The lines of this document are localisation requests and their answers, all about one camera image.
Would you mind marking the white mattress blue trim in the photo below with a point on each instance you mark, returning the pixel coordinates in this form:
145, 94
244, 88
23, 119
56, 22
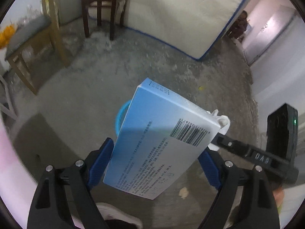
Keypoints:
191, 26

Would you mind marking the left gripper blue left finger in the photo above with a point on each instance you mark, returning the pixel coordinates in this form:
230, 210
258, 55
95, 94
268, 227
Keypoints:
97, 161

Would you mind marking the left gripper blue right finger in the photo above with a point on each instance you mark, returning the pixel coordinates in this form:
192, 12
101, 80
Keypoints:
210, 162

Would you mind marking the blue medicine box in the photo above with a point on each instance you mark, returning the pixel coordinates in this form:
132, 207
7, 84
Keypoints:
161, 136

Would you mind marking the orange plastic bag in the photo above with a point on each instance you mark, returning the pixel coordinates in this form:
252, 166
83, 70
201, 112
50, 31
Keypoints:
6, 35

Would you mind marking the white tissue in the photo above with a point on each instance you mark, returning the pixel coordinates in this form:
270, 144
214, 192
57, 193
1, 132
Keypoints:
224, 123

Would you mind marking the blue plastic trash basket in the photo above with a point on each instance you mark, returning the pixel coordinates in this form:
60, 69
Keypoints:
120, 116

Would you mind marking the dark wooden stool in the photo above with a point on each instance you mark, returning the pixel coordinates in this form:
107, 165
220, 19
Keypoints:
112, 5

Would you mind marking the person's right hand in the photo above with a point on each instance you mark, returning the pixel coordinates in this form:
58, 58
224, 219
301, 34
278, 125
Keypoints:
279, 197

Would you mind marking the white sneaker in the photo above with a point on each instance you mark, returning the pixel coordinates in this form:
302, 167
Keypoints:
116, 218

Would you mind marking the wooden chair black seat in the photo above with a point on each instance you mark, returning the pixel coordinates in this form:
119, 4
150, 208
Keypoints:
43, 26

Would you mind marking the person in doorway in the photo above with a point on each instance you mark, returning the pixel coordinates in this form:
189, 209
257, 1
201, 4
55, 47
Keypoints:
239, 26

